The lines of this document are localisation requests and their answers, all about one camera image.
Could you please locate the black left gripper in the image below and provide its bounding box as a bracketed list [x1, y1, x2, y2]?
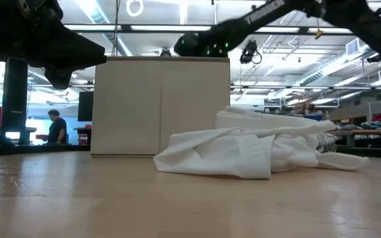
[0, 0, 108, 91]

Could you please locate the grey blue clothes pile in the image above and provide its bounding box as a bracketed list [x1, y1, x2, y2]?
[360, 120, 381, 131]

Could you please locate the black monitor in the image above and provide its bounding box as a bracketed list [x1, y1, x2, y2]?
[77, 91, 95, 123]

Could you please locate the person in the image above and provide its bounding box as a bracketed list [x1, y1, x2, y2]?
[41, 109, 69, 145]

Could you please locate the cardboard box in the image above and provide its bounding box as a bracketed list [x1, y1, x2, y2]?
[90, 56, 232, 158]

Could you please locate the white black patterned cloth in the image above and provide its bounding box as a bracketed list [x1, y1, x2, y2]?
[316, 132, 339, 154]

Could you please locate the wooden background table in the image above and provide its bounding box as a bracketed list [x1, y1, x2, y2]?
[328, 128, 381, 148]

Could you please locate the black hanging cable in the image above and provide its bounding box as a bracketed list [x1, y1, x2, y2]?
[112, 0, 120, 58]

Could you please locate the white ring light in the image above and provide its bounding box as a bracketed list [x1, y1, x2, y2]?
[125, 0, 144, 18]

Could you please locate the black hanging camera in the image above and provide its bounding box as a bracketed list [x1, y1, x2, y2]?
[239, 39, 263, 65]

